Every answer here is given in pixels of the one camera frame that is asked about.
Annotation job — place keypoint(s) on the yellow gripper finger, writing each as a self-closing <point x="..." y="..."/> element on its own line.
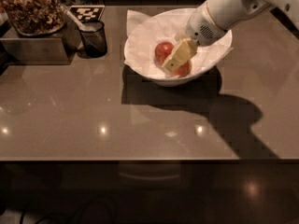
<point x="180" y="35"/>

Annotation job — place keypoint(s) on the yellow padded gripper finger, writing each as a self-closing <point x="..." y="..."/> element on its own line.
<point x="182" y="52"/>

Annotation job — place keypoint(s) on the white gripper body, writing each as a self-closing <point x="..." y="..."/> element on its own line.
<point x="202" y="28"/>

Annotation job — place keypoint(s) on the orange red apple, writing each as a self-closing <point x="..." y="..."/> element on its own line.
<point x="183" y="71"/>

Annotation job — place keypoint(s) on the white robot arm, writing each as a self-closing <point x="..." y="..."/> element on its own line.
<point x="228" y="13"/>

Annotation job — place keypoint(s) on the dark red apple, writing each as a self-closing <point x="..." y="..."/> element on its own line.
<point x="162" y="51"/>

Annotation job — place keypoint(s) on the white ceramic bowl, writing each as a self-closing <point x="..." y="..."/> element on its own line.
<point x="174" y="80"/>

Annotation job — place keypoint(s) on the black mesh cup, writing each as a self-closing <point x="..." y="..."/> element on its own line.
<point x="94" y="38"/>

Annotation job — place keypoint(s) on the black white marker tag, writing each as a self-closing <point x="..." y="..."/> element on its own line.
<point x="88" y="13"/>

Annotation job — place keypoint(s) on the white stirrer sticks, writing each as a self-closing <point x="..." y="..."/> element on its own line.
<point x="70" y="15"/>

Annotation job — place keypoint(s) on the steel box stand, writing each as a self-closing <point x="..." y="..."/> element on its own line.
<point x="56" y="49"/>

